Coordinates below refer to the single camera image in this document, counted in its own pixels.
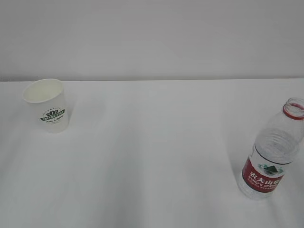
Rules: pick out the white paper cup green logo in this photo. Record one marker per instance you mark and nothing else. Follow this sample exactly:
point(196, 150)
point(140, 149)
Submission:
point(46, 101)

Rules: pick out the clear water bottle red label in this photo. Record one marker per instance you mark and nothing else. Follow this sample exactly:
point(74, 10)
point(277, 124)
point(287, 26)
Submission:
point(274, 149)

